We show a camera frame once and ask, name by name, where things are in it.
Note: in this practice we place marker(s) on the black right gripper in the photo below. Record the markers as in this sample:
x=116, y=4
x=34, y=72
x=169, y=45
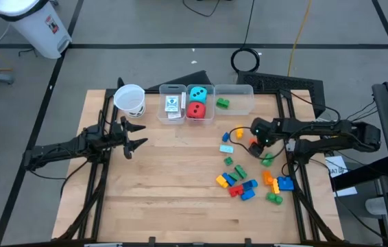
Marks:
x=264, y=130

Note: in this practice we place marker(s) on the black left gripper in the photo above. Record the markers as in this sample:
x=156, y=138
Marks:
x=111, y=137

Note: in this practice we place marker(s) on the small orange building block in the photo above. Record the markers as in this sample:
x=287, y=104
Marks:
x=252, y=141

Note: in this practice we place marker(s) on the large blue building block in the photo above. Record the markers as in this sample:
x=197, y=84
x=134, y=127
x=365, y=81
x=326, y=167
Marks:
x=285, y=183

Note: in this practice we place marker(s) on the yellow block with stud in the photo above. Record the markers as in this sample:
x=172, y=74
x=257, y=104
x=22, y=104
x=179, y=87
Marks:
x=221, y=181

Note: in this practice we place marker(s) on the white teal playing cards box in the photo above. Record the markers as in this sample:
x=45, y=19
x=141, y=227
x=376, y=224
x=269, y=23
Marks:
x=172, y=103

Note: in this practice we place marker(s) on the large green building block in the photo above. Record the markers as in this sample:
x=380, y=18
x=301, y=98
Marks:
x=222, y=103

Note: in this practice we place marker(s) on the red foam die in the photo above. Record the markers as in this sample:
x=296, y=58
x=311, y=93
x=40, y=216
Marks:
x=191, y=115

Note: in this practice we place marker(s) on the teal foam die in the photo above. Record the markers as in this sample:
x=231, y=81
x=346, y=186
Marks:
x=194, y=97

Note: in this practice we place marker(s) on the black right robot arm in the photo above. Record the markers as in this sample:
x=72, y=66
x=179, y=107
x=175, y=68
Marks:
x=334, y=132

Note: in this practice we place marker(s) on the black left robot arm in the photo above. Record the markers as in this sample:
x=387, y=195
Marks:
x=53, y=152

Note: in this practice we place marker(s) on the long green studded brick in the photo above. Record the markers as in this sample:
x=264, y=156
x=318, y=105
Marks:
x=241, y=171

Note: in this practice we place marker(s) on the light teal flat box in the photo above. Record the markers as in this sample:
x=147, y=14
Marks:
x=226, y=149

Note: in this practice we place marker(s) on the small green square brick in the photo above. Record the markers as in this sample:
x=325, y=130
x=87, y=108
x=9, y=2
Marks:
x=228, y=161

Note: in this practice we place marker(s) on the small blue sloped block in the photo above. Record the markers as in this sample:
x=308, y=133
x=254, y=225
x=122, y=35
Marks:
x=225, y=137

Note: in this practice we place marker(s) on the small green flat brick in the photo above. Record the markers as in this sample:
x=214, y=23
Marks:
x=234, y=176

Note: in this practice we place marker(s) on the blue plastic building block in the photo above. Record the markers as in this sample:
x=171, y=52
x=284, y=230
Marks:
x=229, y=179
x=247, y=195
x=250, y=185

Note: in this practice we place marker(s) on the white plastic cup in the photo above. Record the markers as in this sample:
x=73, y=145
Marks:
x=129, y=99

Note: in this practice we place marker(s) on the narrow yellow building block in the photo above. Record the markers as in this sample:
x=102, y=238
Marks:
x=275, y=188

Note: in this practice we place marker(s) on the small white card box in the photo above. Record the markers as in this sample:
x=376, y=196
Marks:
x=174, y=115

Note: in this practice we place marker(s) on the red building block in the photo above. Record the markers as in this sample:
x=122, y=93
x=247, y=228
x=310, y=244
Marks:
x=236, y=191

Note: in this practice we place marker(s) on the wide clear plastic bin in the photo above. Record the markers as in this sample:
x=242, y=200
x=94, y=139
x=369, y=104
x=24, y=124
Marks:
x=242, y=103

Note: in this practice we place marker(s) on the green block with round studs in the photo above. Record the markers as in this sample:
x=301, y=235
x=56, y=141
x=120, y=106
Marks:
x=274, y=198

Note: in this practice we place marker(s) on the narrow white card box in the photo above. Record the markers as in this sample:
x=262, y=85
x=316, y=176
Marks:
x=183, y=99

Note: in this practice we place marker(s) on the black perforated metal panel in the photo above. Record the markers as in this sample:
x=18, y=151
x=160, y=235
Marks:
x=283, y=82

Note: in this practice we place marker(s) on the black triangular panel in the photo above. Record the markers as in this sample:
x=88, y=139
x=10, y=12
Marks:
x=194, y=82

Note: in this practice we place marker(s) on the white paper sheet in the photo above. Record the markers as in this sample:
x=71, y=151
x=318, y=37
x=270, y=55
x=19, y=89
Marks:
x=338, y=166

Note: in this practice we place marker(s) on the black table clamp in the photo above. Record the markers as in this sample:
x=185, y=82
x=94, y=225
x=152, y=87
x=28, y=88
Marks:
x=247, y=241
x=151, y=241

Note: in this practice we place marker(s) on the black diagonal beam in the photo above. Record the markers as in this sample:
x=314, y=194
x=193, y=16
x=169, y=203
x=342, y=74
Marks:
x=362, y=176

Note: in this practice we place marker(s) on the grey cylinder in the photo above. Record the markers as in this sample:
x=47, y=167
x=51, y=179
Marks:
x=375, y=206

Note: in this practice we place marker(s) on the white trash can black rim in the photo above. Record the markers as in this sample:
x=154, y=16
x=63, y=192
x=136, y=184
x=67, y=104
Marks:
x=39, y=31

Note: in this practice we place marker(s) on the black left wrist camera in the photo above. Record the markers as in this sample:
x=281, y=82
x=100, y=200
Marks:
x=96, y=133

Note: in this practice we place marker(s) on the black aluminium table frame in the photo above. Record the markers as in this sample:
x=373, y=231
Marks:
x=109, y=93

